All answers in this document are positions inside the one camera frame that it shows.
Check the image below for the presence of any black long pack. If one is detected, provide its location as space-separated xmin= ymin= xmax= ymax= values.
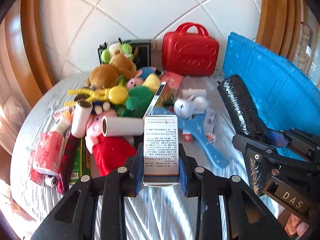
xmin=217 ymin=75 xmax=267 ymax=197

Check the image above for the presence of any white blue text box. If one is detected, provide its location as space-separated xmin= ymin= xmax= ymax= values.
xmin=143 ymin=115 xmax=179 ymax=187

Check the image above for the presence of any person right hand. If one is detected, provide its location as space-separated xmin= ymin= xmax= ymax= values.
xmin=285 ymin=214 xmax=309 ymax=236

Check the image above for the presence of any green flat box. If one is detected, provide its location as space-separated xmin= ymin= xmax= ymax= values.
xmin=69 ymin=138 xmax=91 ymax=187

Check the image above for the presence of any pink tissue pack far-left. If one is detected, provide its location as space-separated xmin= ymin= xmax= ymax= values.
xmin=28 ymin=150 xmax=45 ymax=187

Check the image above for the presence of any pink tissue pack left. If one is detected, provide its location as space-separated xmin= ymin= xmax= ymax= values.
xmin=33 ymin=131 xmax=65 ymax=176

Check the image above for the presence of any blue plastic storage crate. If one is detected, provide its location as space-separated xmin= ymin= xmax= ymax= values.
xmin=222 ymin=31 xmax=320 ymax=162

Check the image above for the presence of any pink red-dress pig plush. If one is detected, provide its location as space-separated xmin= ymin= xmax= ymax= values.
xmin=85 ymin=109 xmax=136 ymax=177

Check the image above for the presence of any white cardboard tube roll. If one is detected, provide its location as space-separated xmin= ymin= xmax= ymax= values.
xmin=102 ymin=116 xmax=144 ymax=137

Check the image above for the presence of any blue dinosaur hanger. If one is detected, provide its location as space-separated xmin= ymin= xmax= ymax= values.
xmin=148 ymin=107 xmax=229 ymax=169

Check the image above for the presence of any white paper roll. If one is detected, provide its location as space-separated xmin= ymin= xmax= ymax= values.
xmin=71 ymin=99 xmax=93 ymax=139

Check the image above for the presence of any white plastic bag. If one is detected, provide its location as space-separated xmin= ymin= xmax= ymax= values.
xmin=3 ymin=96 xmax=25 ymax=129

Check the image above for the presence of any white round-head plush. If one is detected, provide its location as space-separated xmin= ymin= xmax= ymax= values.
xmin=174 ymin=96 xmax=210 ymax=119

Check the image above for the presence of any yellow plastic clamp toy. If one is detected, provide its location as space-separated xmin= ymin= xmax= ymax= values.
xmin=67 ymin=86 xmax=129 ymax=105

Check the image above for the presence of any rolled patterned carpet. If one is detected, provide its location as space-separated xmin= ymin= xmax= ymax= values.
xmin=293 ymin=22 xmax=313 ymax=72

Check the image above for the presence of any green yellow duck plush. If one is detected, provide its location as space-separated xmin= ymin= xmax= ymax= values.
xmin=115 ymin=74 xmax=161 ymax=118

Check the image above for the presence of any brown bear plush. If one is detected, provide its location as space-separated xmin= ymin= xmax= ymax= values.
xmin=86 ymin=53 xmax=137 ymax=89

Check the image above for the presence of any red toy suitcase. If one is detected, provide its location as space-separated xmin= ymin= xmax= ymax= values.
xmin=162 ymin=22 xmax=220 ymax=76

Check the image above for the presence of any green frog plush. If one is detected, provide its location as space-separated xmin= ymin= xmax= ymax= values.
xmin=98 ymin=38 xmax=135 ymax=63

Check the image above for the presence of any black gift box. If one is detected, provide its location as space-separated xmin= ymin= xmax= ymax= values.
xmin=98 ymin=38 xmax=151 ymax=69

